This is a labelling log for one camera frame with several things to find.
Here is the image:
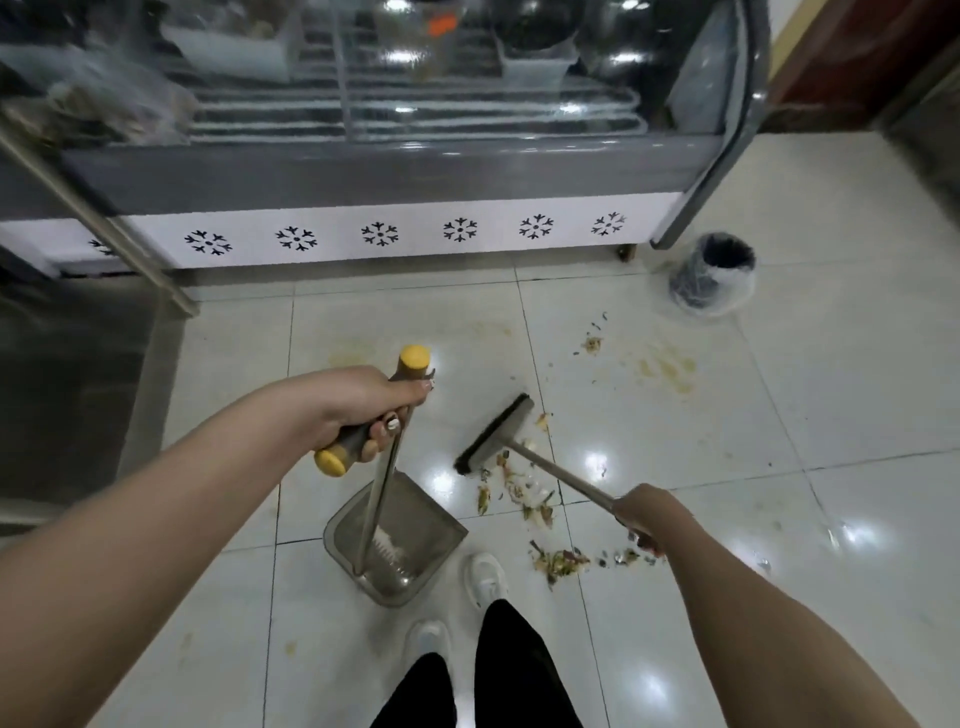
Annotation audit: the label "person's left forearm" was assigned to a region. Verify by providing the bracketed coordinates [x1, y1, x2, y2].
[0, 378, 325, 728]

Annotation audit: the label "small white tray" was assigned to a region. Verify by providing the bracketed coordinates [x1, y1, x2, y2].
[498, 37, 584, 96]

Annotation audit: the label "black bin with plastic bag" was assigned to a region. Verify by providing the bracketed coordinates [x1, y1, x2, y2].
[669, 231, 758, 314]

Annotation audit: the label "stainless steel cabinet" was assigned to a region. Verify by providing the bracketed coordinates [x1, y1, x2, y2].
[0, 246, 186, 538]

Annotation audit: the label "person's white left shoe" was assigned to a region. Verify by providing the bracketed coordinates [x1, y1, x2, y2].
[405, 619, 454, 681]

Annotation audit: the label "brown wooden door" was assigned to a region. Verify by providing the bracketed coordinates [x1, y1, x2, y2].
[765, 0, 960, 137]

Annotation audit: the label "steel dustpan with yellow-capped handle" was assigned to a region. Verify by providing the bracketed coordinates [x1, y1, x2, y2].
[313, 345, 471, 609]

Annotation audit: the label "person's white right shoe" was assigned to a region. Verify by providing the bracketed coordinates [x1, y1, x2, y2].
[464, 552, 510, 610]

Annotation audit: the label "person's black trousers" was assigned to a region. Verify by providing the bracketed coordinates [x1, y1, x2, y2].
[370, 599, 584, 728]

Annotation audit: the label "clear container with orange lid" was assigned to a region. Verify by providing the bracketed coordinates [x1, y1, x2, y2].
[373, 0, 460, 78]

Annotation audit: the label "plastic bags of food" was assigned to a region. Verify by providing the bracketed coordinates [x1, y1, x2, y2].
[21, 58, 205, 149]

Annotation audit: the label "black bowl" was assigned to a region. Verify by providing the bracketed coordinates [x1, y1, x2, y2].
[493, 0, 588, 54]

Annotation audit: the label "slanted steel bar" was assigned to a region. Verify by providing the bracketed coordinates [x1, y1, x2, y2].
[0, 103, 201, 318]

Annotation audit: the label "person's white shoe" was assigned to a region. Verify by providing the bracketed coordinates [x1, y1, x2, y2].
[405, 619, 454, 681]
[464, 552, 510, 610]

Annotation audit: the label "person's right hand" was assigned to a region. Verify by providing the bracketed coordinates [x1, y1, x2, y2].
[613, 483, 705, 561]

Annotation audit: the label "glass display fridge snowflake panel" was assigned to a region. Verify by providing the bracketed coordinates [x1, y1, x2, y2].
[0, 0, 774, 280]

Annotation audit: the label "white rectangular tray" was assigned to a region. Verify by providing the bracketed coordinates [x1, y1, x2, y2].
[160, 13, 303, 84]

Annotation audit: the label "scattered food scraps pile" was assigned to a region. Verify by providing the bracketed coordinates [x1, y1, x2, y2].
[475, 311, 666, 591]

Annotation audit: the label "person's left hand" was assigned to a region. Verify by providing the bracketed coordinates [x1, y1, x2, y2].
[311, 366, 438, 462]

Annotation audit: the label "person's right forearm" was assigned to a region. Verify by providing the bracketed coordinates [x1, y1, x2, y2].
[658, 517, 937, 728]

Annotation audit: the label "grey broom with steel handle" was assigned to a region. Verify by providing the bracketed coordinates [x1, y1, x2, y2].
[453, 393, 666, 561]

